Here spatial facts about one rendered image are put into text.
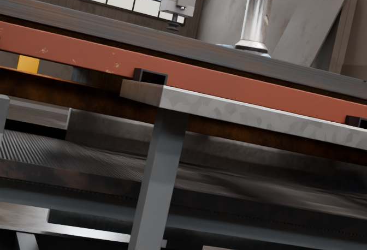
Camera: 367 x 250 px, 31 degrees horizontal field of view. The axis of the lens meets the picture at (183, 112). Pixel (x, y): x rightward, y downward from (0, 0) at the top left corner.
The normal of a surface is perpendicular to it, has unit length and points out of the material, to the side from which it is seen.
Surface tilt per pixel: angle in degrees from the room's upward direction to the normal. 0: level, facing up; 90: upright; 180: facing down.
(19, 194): 90
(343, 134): 90
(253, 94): 90
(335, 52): 90
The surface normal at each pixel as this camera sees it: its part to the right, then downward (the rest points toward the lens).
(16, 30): 0.29, 0.08
